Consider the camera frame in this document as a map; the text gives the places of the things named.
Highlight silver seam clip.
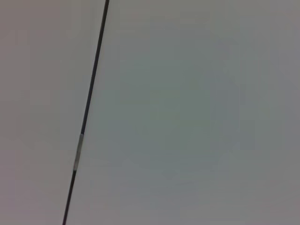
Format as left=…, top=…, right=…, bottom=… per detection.
left=73, top=134, right=84, bottom=171

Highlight black wall seam strip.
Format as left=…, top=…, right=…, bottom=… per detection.
left=62, top=0, right=110, bottom=225

